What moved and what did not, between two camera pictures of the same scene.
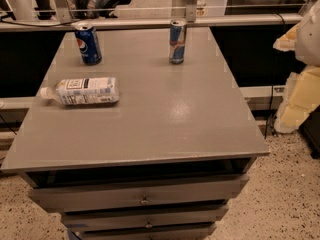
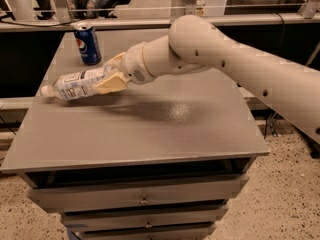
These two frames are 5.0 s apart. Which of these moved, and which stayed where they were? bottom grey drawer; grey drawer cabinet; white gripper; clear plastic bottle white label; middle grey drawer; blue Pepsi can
Moved: clear plastic bottle white label; white gripper
Stayed: blue Pepsi can; bottom grey drawer; middle grey drawer; grey drawer cabinet
